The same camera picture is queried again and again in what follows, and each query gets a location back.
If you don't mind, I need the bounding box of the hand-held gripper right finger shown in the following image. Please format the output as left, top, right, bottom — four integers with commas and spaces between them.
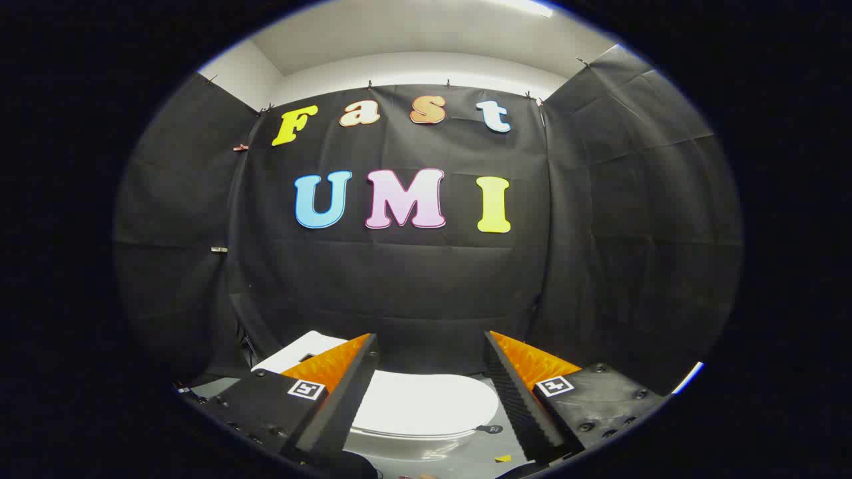
483, 330, 669, 464

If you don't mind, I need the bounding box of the white toilet seat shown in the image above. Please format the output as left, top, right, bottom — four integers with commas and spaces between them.
351, 427, 477, 442

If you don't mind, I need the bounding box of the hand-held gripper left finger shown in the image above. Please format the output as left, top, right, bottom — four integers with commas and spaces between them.
176, 333, 381, 470

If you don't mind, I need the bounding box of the black backdrop cloth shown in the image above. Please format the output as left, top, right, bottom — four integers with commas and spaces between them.
113, 43, 743, 400

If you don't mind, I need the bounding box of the white toilet tank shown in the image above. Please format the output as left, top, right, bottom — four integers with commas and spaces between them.
251, 331, 351, 375

